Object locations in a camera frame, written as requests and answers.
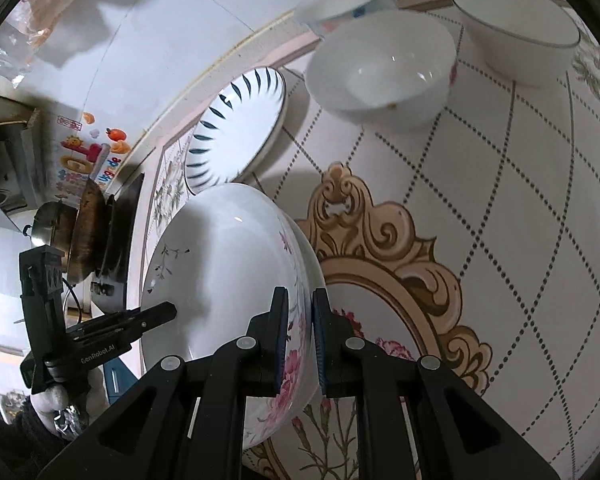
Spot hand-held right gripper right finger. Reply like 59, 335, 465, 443
312, 287, 563, 480

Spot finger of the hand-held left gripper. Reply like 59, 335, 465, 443
125, 302, 177, 330

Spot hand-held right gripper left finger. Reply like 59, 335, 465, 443
37, 286, 291, 480

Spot pink floral white plate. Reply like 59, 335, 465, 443
141, 182, 327, 453

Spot dark striped white plate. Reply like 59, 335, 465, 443
183, 66, 287, 196

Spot plain white bowl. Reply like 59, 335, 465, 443
305, 10, 457, 131

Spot dark rimmed white bowl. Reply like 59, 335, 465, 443
451, 0, 581, 88

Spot person's left forearm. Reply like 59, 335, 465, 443
0, 400, 68, 480

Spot person's left hand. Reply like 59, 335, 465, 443
30, 382, 88, 438

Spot black cooktop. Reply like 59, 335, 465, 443
100, 174, 146, 283

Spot black frying pan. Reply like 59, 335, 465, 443
67, 178, 112, 281

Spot steel pot with lid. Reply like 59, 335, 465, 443
25, 200, 81, 256

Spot printed floral table cover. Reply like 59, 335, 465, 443
145, 0, 600, 480

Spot clear plastic bag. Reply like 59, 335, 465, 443
22, 0, 81, 41
0, 25, 48, 88

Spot colourful wall stickers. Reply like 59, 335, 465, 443
55, 112, 131, 201

